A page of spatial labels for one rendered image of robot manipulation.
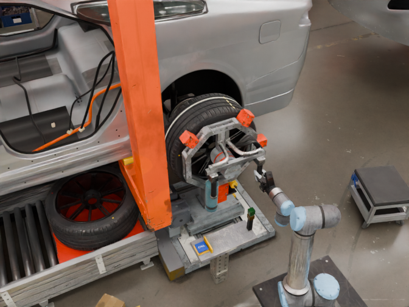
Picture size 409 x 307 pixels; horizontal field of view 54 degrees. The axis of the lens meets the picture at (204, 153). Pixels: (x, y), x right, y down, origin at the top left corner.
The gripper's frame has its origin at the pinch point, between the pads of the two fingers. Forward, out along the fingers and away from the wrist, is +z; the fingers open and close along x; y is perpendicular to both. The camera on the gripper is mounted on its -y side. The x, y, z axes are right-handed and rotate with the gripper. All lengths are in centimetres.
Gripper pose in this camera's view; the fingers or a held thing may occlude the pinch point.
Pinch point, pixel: (257, 169)
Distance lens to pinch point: 272.5
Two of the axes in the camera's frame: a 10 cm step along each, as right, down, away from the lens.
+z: -4.4, -6.1, 6.6
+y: 0.0, 7.3, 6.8
